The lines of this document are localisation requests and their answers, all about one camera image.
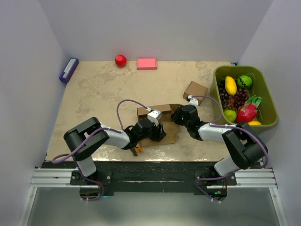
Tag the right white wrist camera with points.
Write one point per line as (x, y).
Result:
(192, 100)

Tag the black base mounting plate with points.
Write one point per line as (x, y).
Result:
(111, 177)

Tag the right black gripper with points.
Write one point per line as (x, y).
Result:
(175, 116)

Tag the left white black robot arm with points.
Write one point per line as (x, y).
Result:
(88, 136)

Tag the red dragon fruit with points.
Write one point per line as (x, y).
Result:
(248, 111)

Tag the purple blue box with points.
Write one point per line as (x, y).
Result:
(69, 70)

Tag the aluminium rail frame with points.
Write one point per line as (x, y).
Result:
(253, 201)

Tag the red apple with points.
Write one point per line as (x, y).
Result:
(120, 61)

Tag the yellow mango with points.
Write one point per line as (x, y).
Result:
(230, 85)

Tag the green round fruit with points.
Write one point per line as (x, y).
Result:
(244, 81)

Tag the small folded cardboard box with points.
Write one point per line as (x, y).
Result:
(195, 89)

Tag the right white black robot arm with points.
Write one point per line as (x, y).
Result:
(244, 146)

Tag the small snack wrapper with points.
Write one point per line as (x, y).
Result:
(135, 150)

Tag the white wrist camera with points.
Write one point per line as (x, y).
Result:
(154, 116)
(192, 100)

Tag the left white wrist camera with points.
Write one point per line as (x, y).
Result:
(154, 116)

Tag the olive green plastic bin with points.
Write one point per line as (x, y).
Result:
(267, 114)

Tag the purple grapes bunch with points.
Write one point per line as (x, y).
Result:
(232, 102)

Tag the pink rectangular box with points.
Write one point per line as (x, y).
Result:
(146, 64)

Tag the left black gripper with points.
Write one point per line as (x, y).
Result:
(159, 133)

